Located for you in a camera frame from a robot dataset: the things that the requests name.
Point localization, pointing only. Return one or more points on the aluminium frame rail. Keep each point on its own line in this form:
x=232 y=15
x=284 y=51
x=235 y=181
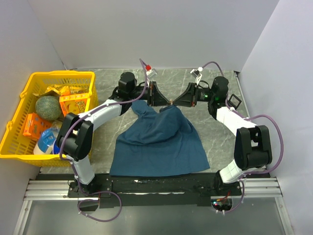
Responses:
x=55 y=190

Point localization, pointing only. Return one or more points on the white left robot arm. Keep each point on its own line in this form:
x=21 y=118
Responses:
x=75 y=136

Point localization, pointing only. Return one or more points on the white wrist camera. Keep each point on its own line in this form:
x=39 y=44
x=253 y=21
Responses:
x=152 y=72
x=196 y=73

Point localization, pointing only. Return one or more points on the white blue bottle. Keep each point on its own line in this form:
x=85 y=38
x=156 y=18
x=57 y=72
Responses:
x=45 y=142

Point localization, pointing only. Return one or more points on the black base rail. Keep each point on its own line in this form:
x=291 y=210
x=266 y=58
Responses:
x=189 y=189

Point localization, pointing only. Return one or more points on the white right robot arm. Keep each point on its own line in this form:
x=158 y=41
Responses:
x=252 y=149

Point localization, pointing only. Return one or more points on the green melon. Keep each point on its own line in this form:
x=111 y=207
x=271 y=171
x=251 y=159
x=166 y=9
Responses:
x=48 y=108

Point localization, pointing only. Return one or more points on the yellow snack bag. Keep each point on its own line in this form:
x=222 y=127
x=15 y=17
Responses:
x=61 y=90

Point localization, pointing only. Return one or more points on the yellow plastic basket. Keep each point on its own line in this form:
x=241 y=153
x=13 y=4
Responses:
x=14 y=144

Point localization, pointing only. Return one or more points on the orange snack box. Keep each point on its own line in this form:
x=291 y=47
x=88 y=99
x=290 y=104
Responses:
x=35 y=126

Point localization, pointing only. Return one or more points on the blue t-shirt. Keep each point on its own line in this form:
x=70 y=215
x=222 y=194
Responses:
x=158 y=144

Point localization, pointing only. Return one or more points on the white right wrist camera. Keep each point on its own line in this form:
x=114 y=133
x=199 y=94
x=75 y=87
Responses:
x=196 y=73

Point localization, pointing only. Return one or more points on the black frame near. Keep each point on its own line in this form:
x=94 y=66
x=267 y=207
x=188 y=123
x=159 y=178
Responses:
x=234 y=101

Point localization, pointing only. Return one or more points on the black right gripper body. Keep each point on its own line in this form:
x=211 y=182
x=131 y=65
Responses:
x=200 y=95

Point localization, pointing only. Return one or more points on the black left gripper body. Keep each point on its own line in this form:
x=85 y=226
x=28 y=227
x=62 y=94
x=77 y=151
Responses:
x=147 y=95

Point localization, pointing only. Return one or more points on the orange cracker box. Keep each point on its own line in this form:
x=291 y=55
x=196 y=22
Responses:
x=75 y=103

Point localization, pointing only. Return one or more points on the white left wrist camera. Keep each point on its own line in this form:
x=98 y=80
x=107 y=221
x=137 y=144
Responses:
x=152 y=72

